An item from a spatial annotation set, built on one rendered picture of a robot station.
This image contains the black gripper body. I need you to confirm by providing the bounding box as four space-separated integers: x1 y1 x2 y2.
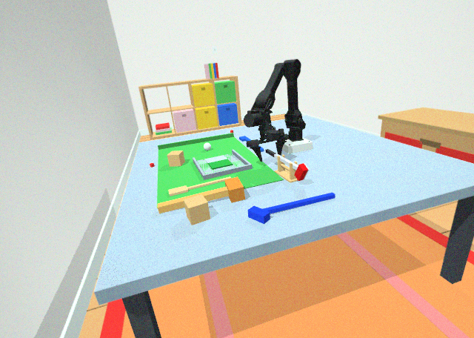
246 124 289 148

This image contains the tan cube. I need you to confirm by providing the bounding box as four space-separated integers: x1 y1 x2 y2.
167 150 185 167
184 194 210 225

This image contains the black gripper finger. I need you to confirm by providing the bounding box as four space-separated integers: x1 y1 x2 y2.
276 141 287 155
250 147 262 162

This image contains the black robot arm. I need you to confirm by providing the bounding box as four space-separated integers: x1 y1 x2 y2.
244 59 306 142

